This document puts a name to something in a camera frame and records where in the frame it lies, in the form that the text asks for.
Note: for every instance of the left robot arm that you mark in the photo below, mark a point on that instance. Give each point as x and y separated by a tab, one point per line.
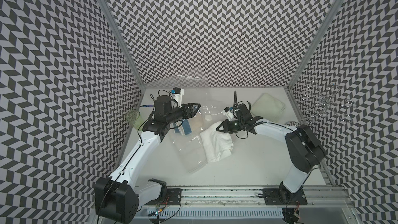
125	176

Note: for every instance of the clear plastic vacuum bag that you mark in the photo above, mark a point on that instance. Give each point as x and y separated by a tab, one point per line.
196	140

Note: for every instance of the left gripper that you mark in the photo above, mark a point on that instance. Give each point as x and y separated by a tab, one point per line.
190	113

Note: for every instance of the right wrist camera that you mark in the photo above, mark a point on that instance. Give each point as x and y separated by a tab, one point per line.
229	113

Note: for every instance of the white towel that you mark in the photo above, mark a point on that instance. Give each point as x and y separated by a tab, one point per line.
217	145

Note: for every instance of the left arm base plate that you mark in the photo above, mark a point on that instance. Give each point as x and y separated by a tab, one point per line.
172	197

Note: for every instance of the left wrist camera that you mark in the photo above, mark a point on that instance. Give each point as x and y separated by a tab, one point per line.
177	94

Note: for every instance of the pale green folded cloth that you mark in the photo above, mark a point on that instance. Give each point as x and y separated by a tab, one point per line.
268	107

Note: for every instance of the aluminium frame rail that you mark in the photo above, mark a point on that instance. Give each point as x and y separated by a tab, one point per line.
227	197

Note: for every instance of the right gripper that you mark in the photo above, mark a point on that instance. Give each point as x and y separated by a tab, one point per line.
226	127

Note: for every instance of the blue and cream towel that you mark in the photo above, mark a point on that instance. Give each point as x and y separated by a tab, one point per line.
188	126

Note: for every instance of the green plastic cup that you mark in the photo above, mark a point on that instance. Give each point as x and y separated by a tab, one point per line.
134	119

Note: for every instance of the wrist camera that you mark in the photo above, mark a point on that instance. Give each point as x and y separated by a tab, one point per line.
177	94
229	113

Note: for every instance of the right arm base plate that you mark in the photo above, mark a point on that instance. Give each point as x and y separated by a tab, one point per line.
276	196

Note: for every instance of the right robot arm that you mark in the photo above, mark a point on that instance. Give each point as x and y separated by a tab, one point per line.
304	148

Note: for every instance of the white vacuum bag valve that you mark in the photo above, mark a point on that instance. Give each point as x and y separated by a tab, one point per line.
208	117

